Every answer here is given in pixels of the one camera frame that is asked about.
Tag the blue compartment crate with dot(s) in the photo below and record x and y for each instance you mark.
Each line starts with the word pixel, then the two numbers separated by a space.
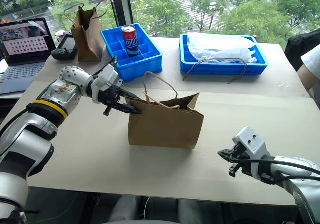
pixel 140 65

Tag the red soda can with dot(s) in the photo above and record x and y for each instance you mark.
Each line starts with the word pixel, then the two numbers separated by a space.
pixel 130 42

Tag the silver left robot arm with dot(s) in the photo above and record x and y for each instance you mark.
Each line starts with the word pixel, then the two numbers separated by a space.
pixel 30 131

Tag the blue shallow tray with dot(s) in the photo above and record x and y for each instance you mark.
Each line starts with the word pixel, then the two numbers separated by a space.
pixel 225 68

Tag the narrow brown paper bag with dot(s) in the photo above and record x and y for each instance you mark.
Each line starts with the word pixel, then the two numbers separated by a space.
pixel 87 44

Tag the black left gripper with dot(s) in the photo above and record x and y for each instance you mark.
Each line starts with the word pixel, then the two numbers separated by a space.
pixel 110 96

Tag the person in white shirt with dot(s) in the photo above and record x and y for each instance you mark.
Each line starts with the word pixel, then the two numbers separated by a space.
pixel 311 69

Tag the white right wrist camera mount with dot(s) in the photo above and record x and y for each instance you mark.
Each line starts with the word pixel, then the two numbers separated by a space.
pixel 252 140

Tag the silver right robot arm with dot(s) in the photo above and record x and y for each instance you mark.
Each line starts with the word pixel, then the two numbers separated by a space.
pixel 302 191

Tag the grey laptop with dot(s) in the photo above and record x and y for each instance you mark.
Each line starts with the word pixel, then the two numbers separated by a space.
pixel 22 44

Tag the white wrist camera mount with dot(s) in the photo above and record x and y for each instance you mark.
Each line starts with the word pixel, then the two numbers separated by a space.
pixel 252 140
pixel 105 78

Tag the wide brown paper bag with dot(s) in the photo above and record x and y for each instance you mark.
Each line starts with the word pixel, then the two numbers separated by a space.
pixel 162 129

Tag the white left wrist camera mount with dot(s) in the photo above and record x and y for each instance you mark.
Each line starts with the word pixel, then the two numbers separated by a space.
pixel 105 78

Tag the white plastic bag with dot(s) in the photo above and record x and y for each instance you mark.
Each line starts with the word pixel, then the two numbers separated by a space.
pixel 215 45

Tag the white cup purple lid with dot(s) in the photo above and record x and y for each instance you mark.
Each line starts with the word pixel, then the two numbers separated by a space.
pixel 60 34

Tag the black handheld controller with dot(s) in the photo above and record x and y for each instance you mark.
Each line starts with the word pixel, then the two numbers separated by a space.
pixel 66 45

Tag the dark window frame post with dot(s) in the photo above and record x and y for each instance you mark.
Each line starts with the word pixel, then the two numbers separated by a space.
pixel 120 5

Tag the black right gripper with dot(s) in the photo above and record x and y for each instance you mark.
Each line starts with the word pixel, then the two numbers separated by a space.
pixel 241 154

